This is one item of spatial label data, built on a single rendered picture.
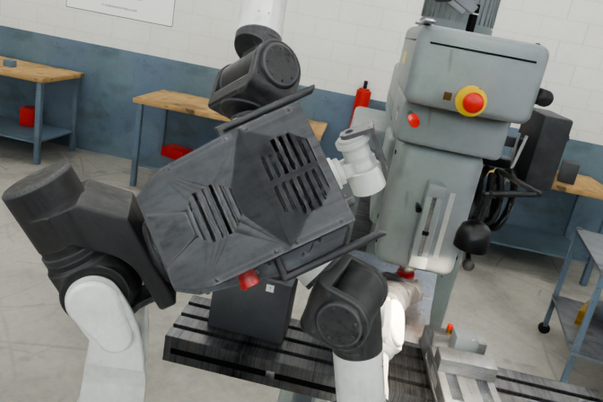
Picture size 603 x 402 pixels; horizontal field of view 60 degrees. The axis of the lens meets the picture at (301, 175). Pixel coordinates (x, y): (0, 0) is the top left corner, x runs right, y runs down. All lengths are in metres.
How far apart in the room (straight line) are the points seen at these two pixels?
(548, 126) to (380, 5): 4.06
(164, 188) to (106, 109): 5.48
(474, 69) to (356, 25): 4.44
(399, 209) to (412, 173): 0.09
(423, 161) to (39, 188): 0.81
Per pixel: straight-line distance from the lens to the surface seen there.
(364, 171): 0.97
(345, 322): 0.87
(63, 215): 0.89
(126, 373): 1.02
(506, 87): 1.13
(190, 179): 0.80
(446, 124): 1.22
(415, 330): 1.83
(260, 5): 1.03
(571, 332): 3.82
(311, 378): 1.50
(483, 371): 1.53
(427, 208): 1.26
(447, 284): 1.90
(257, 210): 0.77
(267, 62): 0.91
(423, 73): 1.10
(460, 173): 1.29
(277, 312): 1.50
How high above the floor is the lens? 1.85
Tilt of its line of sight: 16 degrees down
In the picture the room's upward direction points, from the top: 11 degrees clockwise
